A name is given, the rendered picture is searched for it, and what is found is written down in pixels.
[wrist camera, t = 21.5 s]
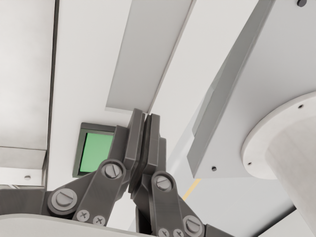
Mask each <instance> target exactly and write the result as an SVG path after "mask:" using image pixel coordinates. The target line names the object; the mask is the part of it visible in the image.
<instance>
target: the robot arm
mask: <svg viewBox="0 0 316 237"><path fill-rule="evenodd" d="M159 130H160V115H157V114H154V113H152V114H151V115H149V114H148V115H147V118H146V120H145V113H143V110H140V109H136V108H134V110H133V113H132V116H131V118H130V121H129V124H128V127H123V126H119V125H117V126H116V129H115V132H114V136H113V139H112V142H111V146H110V150H109V154H108V157H107V159H105V160H104V161H102V162H101V164H100V165H99V167H98V169H97V170H95V171H93V172H91V173H89V174H86V175H84V176H82V177H80V178H78V179H76V180H73V181H71V182H69V183H67V184H65V185H63V186H61V187H59V188H57V189H55V190H53V191H45V189H0V237H235V236H233V235H231V234H229V233H227V232H224V231H222V230H220V229H218V228H216V227H214V226H211V225H209V224H206V225H205V224H203V223H202V221H201V220H200V219H199V217H198V216H197V215H196V214H195V213H194V212H193V210H192V209H191V208H190V207H189V206H188V205H187V204H186V202H185V201H184V200H183V199H182V198H181V197H180V195H179V194H178V191H177V186H176V181H175V179H174V177H173V176H172V175H171V174H169V173H168V172H166V138H163V137H160V136H159ZM241 161H242V164H243V166H244V168H245V169H246V171H247V172H248V173H249V174H251V175H252V176H254V177H257V178H261V179H268V180H274V179H278V180H279V182H280V183H281V185H282V187H283V188H284V190H285V191H286V193H287V195H288V196H289V198H290V199H291V201H292V202H293V203H294V205H295V207H296V208H297V210H298V211H299V213H300V214H301V216H302V218H303V219H304V221H305V222H306V224H307V225H308V227H309V228H310V230H311V231H312V233H313V234H314V236H315V237H316V91H315V92H312V93H308V94H305V95H301V96H299V97H297V98H294V99H292V100H290V101H288V102H286V103H284V104H283V105H281V106H279V107H278V108H276V109H275V110H273V111H272V112H271V113H269V114H268V115H267V116H266V117H264V118H263V119H262V120H261V121H260V122H259V123H258V124H257V125H256V126H255V127H254V128H253V129H252V130H251V132H250V133H249V135H248V136H247V137H246V139H245V142H244V144H243V146H242V149H241ZM128 185H129V187H128ZM127 188H128V193H131V196H130V199H132V200H133V202H134V203H135V205H136V207H135V223H136V232H131V231H127V230H121V229H115V228H110V227H107V223H108V220H109V218H110V215H111V212H112V210H113V207H114V204H115V202H117V201H118V200H120V199H121V198H122V197H123V194H124V192H126V189H127Z"/></svg>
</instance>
